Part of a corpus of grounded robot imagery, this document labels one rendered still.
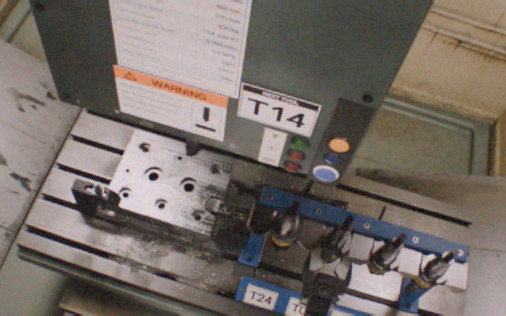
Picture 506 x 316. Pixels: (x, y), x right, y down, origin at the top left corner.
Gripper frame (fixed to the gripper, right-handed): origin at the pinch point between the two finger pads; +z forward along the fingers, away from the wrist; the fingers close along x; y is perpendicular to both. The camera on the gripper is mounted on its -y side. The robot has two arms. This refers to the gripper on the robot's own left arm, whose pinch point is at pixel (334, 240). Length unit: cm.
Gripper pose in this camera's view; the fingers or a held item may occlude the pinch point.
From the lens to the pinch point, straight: 120.9
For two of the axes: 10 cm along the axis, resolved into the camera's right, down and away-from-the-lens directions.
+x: 9.6, 2.8, -0.6
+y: -0.8, 4.5, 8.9
